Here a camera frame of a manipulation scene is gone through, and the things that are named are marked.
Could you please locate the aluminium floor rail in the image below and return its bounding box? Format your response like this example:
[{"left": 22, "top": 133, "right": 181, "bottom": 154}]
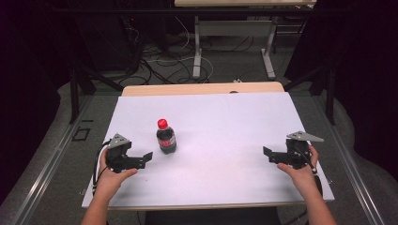
[
  {"left": 8, "top": 93, "right": 96, "bottom": 225},
  {"left": 313, "top": 93, "right": 384, "bottom": 225}
]

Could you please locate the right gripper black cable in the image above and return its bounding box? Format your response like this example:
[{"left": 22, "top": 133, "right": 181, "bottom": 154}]
[{"left": 294, "top": 145, "right": 324, "bottom": 225}]

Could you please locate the wooden table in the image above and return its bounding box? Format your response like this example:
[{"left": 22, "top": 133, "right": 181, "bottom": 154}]
[{"left": 82, "top": 82, "right": 335, "bottom": 212}]

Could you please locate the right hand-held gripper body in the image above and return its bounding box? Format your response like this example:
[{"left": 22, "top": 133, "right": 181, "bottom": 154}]
[{"left": 283, "top": 130, "right": 325, "bottom": 170}]

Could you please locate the person's right hand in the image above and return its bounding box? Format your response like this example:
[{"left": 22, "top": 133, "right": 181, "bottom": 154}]
[{"left": 276, "top": 144, "right": 320, "bottom": 192}]

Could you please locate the person's left hand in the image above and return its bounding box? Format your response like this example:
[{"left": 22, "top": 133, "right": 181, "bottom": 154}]
[{"left": 93, "top": 148, "right": 139, "bottom": 197}]

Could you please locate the desk with white legs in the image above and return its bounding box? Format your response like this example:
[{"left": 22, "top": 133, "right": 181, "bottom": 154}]
[{"left": 174, "top": 0, "right": 317, "bottom": 81}]

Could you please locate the black horizontal bar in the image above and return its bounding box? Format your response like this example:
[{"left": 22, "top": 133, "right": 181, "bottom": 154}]
[{"left": 51, "top": 7, "right": 315, "bottom": 15}]

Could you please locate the tangle of floor cables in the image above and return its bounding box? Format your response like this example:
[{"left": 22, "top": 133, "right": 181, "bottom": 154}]
[{"left": 118, "top": 15, "right": 256, "bottom": 86}]

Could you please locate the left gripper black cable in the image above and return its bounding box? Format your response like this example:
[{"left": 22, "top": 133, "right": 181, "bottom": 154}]
[{"left": 91, "top": 139, "right": 113, "bottom": 192}]

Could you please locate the black metal stand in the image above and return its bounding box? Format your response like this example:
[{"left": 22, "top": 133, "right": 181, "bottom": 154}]
[
  {"left": 68, "top": 60, "right": 125, "bottom": 125},
  {"left": 283, "top": 60, "right": 338, "bottom": 127}
]

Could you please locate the person's dark clothing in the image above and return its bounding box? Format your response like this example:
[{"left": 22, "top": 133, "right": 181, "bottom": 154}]
[{"left": 144, "top": 207, "right": 282, "bottom": 225}]

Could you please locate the dark cola bottle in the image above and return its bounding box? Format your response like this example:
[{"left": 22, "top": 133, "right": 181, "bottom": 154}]
[{"left": 156, "top": 118, "right": 177, "bottom": 156}]

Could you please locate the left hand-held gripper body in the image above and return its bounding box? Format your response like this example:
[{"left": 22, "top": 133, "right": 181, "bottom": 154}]
[{"left": 104, "top": 133, "right": 136, "bottom": 173}]

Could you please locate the white table board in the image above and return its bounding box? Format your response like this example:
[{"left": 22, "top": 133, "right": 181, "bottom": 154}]
[{"left": 81, "top": 91, "right": 335, "bottom": 210}]

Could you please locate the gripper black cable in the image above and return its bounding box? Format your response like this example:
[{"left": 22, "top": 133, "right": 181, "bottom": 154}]
[
  {"left": 91, "top": 139, "right": 113, "bottom": 192},
  {"left": 294, "top": 145, "right": 324, "bottom": 225}
]

